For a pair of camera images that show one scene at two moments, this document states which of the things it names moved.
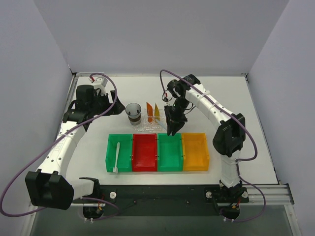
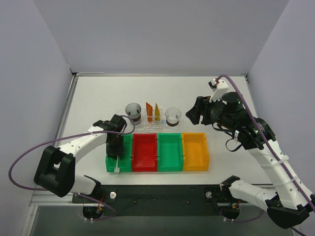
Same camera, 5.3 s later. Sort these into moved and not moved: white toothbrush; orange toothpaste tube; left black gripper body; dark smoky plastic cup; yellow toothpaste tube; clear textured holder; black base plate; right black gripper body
Moved: right black gripper body; left black gripper body
Not moved: clear textured holder; black base plate; orange toothpaste tube; dark smoky plastic cup; white toothbrush; yellow toothpaste tube
